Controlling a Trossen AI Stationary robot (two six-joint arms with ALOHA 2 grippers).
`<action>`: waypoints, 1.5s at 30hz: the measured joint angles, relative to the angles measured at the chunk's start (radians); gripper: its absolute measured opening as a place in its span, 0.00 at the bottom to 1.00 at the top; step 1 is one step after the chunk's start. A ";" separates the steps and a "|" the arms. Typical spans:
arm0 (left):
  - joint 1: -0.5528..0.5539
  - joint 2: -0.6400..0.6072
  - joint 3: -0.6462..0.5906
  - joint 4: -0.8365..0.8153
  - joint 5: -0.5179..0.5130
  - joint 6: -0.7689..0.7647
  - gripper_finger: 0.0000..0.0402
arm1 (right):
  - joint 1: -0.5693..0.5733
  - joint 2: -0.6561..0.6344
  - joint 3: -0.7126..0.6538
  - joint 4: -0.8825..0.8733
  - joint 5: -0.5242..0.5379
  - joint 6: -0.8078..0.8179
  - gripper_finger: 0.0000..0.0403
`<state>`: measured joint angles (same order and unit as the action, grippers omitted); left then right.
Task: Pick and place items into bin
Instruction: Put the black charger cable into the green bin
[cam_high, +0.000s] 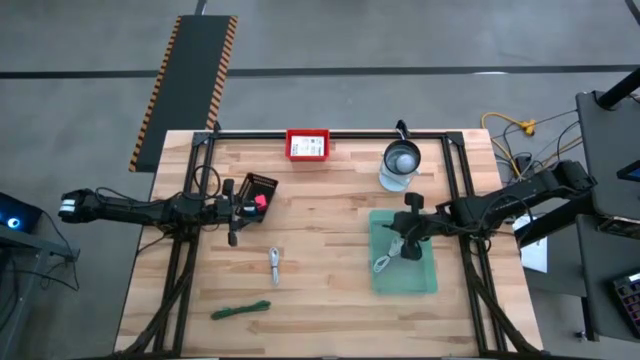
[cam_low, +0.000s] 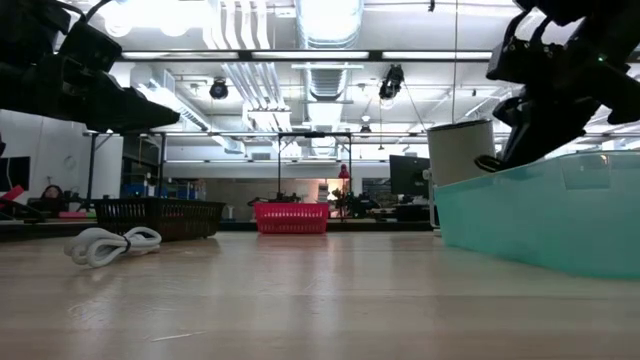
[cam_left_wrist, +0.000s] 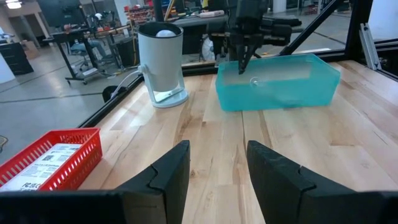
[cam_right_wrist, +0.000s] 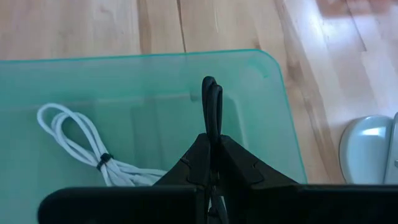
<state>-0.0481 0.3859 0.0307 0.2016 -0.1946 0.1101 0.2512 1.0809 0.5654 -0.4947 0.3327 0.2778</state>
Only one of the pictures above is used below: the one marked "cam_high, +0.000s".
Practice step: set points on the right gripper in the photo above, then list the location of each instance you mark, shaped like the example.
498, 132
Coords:
420, 225

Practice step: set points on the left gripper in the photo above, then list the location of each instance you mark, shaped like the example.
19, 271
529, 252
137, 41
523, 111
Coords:
231, 212

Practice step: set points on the pink cube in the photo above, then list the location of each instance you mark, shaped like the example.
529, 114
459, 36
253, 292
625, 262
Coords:
260, 202

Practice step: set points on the black mesh basket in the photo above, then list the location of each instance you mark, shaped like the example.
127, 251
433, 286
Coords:
270, 192

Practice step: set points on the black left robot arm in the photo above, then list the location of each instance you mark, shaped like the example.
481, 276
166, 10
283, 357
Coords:
130, 212

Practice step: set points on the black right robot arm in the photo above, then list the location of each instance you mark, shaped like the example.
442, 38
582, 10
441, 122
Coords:
520, 195

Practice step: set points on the green translucent plastic bin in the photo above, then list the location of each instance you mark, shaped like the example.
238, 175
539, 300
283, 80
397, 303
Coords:
410, 280

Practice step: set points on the red plastic bin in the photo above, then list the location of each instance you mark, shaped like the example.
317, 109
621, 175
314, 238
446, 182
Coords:
307, 159

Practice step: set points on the grey cylindrical container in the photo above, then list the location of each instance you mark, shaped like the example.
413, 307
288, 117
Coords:
395, 182

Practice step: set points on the white ball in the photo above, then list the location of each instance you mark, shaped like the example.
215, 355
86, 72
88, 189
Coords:
406, 162

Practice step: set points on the black power adapter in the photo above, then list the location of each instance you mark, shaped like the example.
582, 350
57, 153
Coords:
522, 162

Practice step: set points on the white paper sheet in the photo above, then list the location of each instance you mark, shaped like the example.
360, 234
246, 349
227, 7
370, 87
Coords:
535, 255

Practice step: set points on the black hazard-striped floor mat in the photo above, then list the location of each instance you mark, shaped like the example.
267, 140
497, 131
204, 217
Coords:
190, 75

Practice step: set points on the dark grey low desk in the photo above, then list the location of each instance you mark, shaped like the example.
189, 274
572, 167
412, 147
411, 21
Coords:
600, 280

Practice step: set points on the black computer with blue light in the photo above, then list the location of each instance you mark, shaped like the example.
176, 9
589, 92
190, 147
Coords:
15, 220

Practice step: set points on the grey side table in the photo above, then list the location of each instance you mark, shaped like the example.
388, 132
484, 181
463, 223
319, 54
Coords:
30, 300

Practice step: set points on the black tablet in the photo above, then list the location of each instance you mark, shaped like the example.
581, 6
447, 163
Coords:
632, 172

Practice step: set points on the black keyboard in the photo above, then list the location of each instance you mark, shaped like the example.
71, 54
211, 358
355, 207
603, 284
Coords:
629, 300

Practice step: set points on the black pole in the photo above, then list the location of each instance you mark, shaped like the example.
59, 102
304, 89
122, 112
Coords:
620, 90

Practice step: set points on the black aluminium table frame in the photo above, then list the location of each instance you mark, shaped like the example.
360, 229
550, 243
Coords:
240, 134

